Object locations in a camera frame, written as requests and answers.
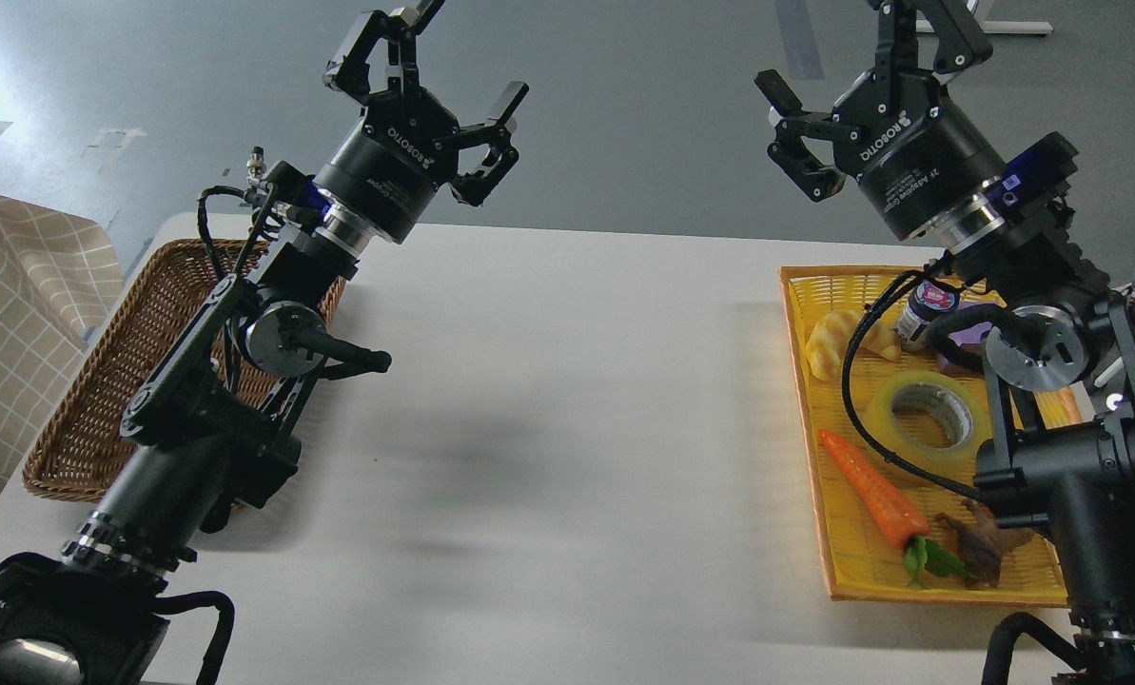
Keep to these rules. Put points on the toy croissant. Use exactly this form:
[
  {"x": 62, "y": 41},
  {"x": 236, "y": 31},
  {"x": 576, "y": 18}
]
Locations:
[{"x": 830, "y": 339}]

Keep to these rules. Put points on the yellow woven tray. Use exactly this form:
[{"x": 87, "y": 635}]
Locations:
[{"x": 858, "y": 565}]

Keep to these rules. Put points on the brown wicker basket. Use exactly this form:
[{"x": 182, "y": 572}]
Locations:
[{"x": 81, "y": 452}]

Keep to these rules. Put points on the small dark jar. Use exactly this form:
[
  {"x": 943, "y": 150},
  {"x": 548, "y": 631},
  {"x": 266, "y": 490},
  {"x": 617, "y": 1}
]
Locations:
[{"x": 925, "y": 303}]

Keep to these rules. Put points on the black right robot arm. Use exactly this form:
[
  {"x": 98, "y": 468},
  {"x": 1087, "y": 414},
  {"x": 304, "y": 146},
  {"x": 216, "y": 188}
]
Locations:
[{"x": 1057, "y": 350}]

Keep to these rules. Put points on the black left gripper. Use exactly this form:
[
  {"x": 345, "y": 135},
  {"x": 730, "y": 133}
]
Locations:
[{"x": 387, "y": 169}]

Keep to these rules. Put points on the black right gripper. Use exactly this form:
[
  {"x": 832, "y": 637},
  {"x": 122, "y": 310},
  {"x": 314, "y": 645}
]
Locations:
[{"x": 919, "y": 152}]

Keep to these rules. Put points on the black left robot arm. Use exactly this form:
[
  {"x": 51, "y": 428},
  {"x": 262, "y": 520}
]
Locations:
[{"x": 213, "y": 425}]

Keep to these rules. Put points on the purple foam block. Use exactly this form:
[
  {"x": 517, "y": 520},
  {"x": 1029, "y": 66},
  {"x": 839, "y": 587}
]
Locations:
[{"x": 968, "y": 340}]

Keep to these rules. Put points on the beige checkered cloth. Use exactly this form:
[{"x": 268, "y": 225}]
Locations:
[{"x": 59, "y": 280}]

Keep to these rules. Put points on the orange toy carrot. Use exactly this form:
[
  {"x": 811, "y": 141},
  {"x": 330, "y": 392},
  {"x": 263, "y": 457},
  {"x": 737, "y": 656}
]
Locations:
[{"x": 894, "y": 515}]

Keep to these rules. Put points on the yellow tape roll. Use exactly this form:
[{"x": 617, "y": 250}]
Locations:
[{"x": 929, "y": 420}]

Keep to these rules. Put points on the white stand base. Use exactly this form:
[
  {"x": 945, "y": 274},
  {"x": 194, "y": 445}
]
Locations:
[{"x": 981, "y": 10}]

